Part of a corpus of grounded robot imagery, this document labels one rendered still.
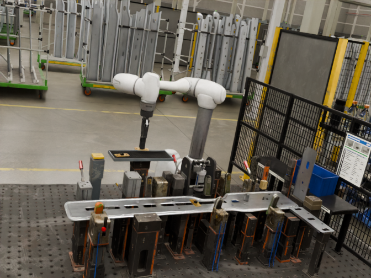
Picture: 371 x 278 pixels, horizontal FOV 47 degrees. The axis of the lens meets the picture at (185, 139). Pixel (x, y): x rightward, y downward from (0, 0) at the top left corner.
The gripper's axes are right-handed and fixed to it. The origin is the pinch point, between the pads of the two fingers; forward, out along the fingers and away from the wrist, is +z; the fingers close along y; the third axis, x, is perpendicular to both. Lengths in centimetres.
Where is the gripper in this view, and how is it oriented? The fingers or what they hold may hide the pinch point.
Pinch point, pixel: (142, 142)
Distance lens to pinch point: 253.5
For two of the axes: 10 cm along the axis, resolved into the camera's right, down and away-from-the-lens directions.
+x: 9.6, 0.8, 2.7
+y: 2.3, 3.2, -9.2
